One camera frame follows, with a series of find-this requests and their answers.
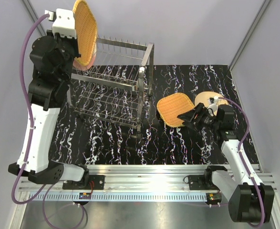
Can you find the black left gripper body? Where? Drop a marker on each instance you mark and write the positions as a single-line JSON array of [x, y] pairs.
[[68, 46]]

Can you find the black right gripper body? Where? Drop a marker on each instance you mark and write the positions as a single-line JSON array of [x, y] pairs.
[[207, 121]]

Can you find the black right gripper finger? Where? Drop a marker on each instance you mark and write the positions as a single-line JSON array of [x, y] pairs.
[[192, 124], [192, 114]]

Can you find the cream and pink plate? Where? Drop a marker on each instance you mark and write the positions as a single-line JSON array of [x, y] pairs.
[[80, 67]]

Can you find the wooden plate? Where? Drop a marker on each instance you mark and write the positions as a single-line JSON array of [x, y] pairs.
[[86, 28]]

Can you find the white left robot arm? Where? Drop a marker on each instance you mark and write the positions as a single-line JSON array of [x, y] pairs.
[[46, 93]]

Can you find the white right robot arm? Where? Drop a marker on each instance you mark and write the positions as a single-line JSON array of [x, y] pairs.
[[249, 199]]

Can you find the stainless steel dish rack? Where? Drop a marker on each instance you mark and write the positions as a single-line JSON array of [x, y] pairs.
[[117, 85]]

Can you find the black marble pattern mat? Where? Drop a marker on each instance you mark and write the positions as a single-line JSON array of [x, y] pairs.
[[95, 142]]

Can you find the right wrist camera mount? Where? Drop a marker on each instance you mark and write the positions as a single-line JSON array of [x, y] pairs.
[[213, 102]]

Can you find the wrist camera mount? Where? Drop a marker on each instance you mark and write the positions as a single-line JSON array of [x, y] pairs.
[[213, 102], [63, 23]]

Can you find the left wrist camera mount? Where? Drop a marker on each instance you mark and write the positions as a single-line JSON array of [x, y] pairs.
[[63, 23]]

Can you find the aluminium mounting rail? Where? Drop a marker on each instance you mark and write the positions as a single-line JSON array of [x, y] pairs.
[[156, 183]]

